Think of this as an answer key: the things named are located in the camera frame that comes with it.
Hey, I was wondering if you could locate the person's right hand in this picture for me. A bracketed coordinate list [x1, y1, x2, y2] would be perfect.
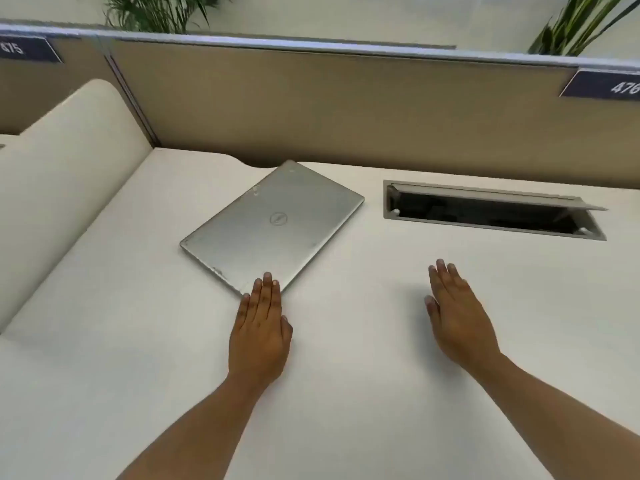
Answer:
[424, 259, 503, 371]

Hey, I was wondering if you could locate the person's left hand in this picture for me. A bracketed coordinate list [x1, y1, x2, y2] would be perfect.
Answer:
[227, 272, 294, 391]

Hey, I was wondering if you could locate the person's left forearm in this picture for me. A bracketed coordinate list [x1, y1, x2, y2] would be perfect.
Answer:
[116, 372, 273, 480]

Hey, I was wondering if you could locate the person's right forearm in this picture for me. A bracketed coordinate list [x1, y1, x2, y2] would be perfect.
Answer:
[469, 352, 640, 480]

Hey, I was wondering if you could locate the silver closed laptop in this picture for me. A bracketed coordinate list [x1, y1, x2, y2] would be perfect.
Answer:
[179, 160, 365, 297]

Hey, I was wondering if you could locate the wide beige partition panel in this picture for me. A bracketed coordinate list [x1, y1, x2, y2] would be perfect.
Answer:
[102, 37, 640, 191]

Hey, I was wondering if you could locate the cream curved side divider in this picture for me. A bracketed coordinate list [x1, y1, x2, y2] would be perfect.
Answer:
[0, 78, 154, 334]

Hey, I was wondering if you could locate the dark blue label plate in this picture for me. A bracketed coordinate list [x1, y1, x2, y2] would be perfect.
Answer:
[559, 68, 640, 102]
[0, 37, 64, 64]

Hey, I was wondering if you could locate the green potted plant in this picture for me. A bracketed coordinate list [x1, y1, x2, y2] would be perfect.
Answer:
[99, 0, 223, 35]
[528, 0, 640, 58]

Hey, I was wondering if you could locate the narrow beige partition panel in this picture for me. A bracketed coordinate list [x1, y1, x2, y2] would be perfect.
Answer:
[0, 24, 117, 136]

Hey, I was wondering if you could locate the grey desk cable box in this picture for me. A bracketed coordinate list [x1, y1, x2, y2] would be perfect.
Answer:
[383, 180, 609, 242]

